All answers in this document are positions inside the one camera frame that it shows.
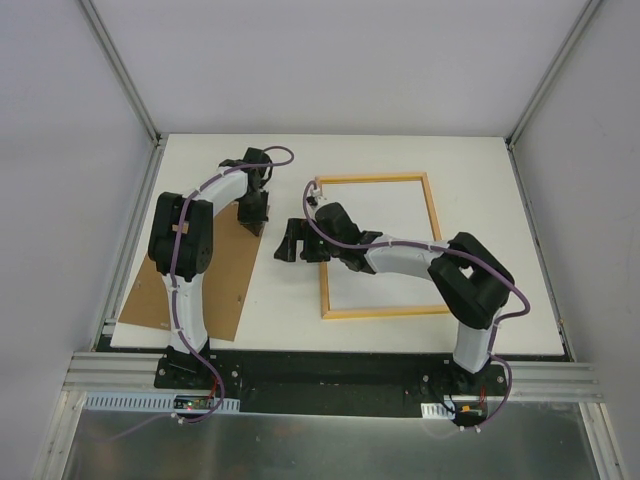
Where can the right white slotted cable duct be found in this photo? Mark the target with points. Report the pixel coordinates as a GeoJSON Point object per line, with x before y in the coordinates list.
{"type": "Point", "coordinates": [437, 411]}

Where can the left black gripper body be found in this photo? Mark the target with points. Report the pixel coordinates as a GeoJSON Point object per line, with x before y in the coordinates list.
{"type": "Point", "coordinates": [253, 214]}

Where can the yellow photo frame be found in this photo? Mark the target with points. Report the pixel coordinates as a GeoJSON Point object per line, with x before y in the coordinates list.
{"type": "Point", "coordinates": [384, 313]}

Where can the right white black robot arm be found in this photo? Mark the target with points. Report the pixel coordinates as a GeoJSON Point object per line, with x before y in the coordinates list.
{"type": "Point", "coordinates": [473, 284]}

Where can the printed street photo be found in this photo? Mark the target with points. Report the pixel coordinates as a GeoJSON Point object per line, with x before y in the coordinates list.
{"type": "Point", "coordinates": [398, 209]}

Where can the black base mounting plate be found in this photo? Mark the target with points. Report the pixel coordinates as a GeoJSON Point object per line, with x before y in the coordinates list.
{"type": "Point", "coordinates": [329, 383]}

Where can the aluminium corner post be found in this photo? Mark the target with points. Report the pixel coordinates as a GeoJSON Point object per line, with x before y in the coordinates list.
{"type": "Point", "coordinates": [576, 33]}
{"type": "Point", "coordinates": [107, 46]}

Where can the shiny metal sheet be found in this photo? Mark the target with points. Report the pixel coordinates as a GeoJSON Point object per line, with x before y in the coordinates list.
{"type": "Point", "coordinates": [525, 441]}

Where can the left aluminium corner post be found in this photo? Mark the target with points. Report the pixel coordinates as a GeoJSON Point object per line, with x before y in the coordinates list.
{"type": "Point", "coordinates": [107, 46]}

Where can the aluminium front rail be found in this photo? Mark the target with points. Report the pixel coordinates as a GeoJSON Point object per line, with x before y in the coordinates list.
{"type": "Point", "coordinates": [532, 380]}

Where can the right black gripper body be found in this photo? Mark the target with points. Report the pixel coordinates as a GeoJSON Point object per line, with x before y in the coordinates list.
{"type": "Point", "coordinates": [301, 241]}

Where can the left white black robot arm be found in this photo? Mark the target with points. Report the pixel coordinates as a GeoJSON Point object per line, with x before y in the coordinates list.
{"type": "Point", "coordinates": [181, 245]}

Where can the brown cardboard backing board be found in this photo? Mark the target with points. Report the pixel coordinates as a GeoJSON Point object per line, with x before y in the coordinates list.
{"type": "Point", "coordinates": [226, 283]}

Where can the white slotted cable duct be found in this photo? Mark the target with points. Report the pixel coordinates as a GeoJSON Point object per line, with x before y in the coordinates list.
{"type": "Point", "coordinates": [150, 403]}
{"type": "Point", "coordinates": [437, 411]}

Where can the right aluminium corner post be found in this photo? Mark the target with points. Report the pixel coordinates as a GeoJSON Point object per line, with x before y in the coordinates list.
{"type": "Point", "coordinates": [576, 33]}

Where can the left white slotted cable duct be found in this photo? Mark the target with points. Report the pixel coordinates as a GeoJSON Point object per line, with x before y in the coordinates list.
{"type": "Point", "coordinates": [150, 403]}

